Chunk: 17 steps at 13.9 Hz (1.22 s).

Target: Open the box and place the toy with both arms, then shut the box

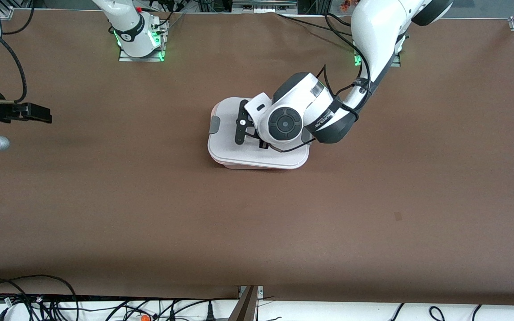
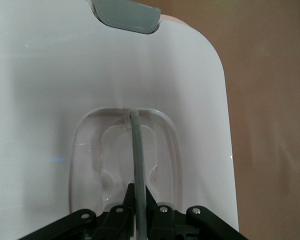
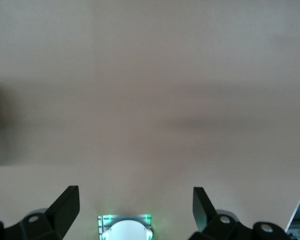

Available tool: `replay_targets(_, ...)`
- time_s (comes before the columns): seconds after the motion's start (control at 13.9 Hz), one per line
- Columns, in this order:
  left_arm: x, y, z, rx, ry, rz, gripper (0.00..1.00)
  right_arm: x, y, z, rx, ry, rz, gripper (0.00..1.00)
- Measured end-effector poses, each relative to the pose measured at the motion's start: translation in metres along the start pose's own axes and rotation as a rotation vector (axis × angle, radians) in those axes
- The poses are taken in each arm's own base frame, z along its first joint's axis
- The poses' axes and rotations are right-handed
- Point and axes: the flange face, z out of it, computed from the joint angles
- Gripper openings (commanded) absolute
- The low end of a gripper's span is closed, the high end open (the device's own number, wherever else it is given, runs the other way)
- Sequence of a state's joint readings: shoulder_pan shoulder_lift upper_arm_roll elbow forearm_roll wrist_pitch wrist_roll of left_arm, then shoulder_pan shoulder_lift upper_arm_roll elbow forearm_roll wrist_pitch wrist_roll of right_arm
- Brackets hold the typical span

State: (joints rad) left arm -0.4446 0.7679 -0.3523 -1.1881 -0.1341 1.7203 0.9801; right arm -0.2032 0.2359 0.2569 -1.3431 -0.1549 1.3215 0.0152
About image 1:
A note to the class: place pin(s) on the pink storage box base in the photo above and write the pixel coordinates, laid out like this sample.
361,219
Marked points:
283,168

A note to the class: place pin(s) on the metal corner bracket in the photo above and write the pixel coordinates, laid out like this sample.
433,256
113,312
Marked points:
260,290

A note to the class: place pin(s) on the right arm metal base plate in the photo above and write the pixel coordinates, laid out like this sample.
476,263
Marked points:
143,58

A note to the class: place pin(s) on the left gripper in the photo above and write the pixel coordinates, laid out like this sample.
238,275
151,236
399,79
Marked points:
263,145

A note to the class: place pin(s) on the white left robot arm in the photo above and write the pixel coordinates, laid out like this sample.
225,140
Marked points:
373,31

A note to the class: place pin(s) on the aluminium profile beam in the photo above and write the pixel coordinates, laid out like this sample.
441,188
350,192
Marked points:
246,307

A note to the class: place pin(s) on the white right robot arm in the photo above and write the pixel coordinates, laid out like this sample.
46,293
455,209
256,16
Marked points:
132,26

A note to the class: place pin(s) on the black power plug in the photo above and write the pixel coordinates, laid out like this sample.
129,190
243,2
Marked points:
210,314

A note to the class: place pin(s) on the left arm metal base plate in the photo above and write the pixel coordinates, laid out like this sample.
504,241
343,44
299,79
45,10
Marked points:
396,63

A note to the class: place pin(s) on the orange figurine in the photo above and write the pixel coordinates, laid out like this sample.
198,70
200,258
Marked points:
345,5

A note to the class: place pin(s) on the white box lid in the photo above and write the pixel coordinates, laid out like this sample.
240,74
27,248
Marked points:
228,147

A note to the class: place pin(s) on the grey metal device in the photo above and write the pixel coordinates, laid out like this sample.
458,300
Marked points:
263,5

